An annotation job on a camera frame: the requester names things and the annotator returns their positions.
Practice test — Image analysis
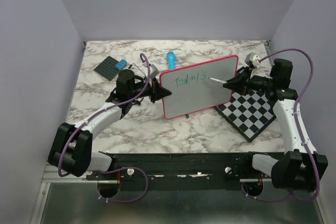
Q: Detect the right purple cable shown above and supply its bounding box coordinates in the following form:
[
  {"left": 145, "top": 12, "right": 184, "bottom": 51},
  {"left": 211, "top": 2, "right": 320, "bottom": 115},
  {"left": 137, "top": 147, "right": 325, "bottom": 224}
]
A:
[{"left": 243, "top": 48, "right": 322, "bottom": 202}]

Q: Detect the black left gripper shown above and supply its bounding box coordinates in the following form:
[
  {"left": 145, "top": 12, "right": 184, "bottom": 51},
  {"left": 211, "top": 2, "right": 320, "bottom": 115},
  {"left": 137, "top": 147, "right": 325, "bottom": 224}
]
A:
[{"left": 129, "top": 77, "right": 171, "bottom": 103}]

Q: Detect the black white chessboard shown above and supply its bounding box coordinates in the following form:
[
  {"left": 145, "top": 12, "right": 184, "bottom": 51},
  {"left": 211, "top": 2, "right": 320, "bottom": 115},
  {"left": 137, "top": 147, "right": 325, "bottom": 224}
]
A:
[{"left": 215, "top": 90, "right": 276, "bottom": 142}]

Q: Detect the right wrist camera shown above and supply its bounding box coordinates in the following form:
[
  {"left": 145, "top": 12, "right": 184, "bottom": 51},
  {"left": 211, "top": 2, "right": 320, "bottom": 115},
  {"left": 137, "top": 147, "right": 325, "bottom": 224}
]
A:
[{"left": 245, "top": 52, "right": 261, "bottom": 69}]

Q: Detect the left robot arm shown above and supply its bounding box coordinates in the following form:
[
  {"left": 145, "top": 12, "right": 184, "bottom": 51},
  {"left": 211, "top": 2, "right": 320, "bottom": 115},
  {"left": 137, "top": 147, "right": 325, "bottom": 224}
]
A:
[{"left": 47, "top": 70, "right": 172, "bottom": 179}]

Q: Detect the blue toy microphone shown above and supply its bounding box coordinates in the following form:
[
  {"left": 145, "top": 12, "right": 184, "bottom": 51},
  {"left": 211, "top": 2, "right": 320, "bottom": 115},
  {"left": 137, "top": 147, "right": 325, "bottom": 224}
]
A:
[{"left": 166, "top": 51, "right": 176, "bottom": 70}]

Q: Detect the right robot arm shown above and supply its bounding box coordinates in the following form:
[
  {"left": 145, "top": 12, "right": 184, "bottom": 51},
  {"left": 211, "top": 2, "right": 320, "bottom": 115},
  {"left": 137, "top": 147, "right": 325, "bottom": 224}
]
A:
[{"left": 223, "top": 57, "right": 328, "bottom": 193}]

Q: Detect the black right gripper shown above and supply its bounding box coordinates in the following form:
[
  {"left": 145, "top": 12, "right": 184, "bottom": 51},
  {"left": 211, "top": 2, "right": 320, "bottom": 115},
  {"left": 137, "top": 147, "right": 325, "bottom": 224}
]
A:
[{"left": 224, "top": 66, "right": 275, "bottom": 96}]

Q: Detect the white green marker pen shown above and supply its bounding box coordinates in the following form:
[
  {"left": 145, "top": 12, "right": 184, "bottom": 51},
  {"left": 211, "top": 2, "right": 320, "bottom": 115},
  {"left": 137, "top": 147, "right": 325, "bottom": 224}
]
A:
[{"left": 208, "top": 77, "right": 227, "bottom": 84}]

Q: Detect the pink framed whiteboard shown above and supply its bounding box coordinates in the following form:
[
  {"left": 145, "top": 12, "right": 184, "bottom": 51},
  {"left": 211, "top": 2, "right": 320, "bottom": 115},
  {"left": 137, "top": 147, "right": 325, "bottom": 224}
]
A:
[{"left": 160, "top": 55, "right": 238, "bottom": 119}]

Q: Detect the blue building brick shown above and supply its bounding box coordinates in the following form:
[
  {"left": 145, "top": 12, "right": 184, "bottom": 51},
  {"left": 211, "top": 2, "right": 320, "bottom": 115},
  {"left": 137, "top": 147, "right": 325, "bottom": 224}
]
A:
[{"left": 115, "top": 59, "right": 127, "bottom": 71}]

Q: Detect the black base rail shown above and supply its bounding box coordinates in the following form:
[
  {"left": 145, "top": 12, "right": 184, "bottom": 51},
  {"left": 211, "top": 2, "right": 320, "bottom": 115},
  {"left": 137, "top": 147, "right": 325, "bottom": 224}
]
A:
[{"left": 54, "top": 150, "right": 289, "bottom": 192}]

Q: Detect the dark grey building plate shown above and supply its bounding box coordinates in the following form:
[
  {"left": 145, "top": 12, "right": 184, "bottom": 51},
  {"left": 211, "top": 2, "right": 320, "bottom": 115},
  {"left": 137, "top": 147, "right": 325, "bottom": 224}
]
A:
[{"left": 94, "top": 56, "right": 120, "bottom": 81}]

